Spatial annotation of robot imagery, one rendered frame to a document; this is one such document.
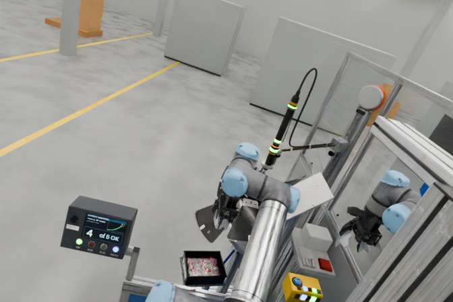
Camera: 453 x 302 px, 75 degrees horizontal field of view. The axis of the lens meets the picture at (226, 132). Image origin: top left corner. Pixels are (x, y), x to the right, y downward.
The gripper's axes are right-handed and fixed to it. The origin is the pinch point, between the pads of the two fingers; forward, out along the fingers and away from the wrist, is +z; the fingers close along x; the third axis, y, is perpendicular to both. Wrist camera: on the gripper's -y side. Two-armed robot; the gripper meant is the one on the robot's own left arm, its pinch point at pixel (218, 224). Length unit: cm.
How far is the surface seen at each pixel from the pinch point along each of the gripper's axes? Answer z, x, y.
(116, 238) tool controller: 26.6, -36.5, -8.5
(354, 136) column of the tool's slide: -18, 85, -85
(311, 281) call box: 36, 58, -15
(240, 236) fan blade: 28.7, 19.2, -26.3
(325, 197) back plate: 11, 67, -52
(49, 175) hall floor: 143, -143, -175
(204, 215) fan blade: 45, 4, -54
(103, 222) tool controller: 20.9, -43.2, -10.1
